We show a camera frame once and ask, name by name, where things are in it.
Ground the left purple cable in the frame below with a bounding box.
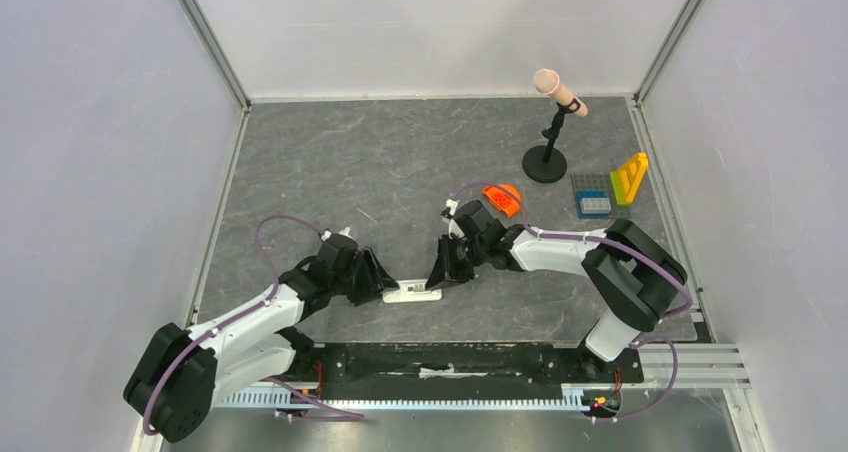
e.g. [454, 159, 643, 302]
[141, 214, 366, 437]

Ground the black microphone stand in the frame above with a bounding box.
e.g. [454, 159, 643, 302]
[521, 105, 571, 184]

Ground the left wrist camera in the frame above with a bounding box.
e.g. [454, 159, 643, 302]
[321, 227, 351, 241]

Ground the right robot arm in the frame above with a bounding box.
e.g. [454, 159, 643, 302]
[425, 200, 692, 380]

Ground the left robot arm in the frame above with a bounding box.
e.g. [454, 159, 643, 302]
[123, 233, 399, 443]

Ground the purple cable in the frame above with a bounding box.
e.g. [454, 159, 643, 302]
[449, 181, 696, 424]
[141, 214, 366, 437]

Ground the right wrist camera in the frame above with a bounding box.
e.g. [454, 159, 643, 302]
[441, 199, 464, 237]

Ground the white cable duct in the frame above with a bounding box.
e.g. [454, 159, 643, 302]
[217, 386, 590, 413]

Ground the yellow lego piece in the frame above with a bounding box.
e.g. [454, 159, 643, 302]
[617, 152, 649, 206]

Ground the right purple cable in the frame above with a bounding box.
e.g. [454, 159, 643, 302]
[449, 181, 696, 424]

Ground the pink microphone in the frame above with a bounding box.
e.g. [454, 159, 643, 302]
[532, 68, 588, 117]

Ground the blue lego brick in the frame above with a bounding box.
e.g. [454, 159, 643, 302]
[575, 190, 612, 218]

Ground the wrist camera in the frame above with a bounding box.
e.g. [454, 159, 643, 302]
[321, 227, 351, 241]
[441, 199, 464, 237]

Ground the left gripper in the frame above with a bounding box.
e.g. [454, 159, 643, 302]
[331, 247, 399, 307]

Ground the orange plastic basket piece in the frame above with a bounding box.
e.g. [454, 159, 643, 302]
[482, 183, 522, 218]

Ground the green lego brick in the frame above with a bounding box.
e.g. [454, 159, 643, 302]
[610, 171, 630, 207]

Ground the grey lego baseplate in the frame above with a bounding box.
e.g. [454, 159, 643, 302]
[570, 173, 631, 219]

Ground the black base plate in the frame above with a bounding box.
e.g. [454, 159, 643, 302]
[278, 334, 644, 401]

